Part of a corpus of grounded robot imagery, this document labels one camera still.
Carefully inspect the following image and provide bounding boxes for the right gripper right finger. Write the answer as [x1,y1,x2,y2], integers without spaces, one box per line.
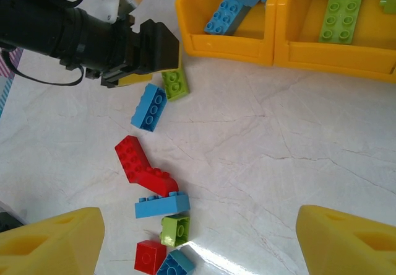
[295,204,396,275]

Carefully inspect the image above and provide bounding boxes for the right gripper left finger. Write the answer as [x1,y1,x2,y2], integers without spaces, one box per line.
[0,206,105,275]

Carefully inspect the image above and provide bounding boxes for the blue long lego brick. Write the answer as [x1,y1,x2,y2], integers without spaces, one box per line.
[130,83,169,132]
[203,0,262,37]
[134,191,191,220]

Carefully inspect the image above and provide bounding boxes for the lime green square lego brick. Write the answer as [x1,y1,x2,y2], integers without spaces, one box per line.
[161,66,191,103]
[160,214,191,248]

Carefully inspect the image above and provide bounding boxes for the red long lego brick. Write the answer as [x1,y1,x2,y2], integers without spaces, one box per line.
[135,167,181,198]
[114,135,153,185]

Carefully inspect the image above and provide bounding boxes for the red square lego brick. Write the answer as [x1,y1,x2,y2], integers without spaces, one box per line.
[133,240,168,273]

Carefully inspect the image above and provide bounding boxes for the blue square lego brick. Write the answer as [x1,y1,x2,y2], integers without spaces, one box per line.
[155,248,196,275]

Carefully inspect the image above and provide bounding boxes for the lime green lego plate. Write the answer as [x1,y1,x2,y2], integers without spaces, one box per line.
[318,0,365,45]

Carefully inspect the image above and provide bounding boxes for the lime green long lego brick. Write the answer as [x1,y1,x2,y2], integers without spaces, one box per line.
[379,0,396,14]

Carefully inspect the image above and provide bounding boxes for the yellow plastic storage bin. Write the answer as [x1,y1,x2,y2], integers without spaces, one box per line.
[175,0,277,67]
[273,0,396,84]

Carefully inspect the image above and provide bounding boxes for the thin black cable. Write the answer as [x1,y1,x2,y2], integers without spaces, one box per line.
[0,48,85,87]

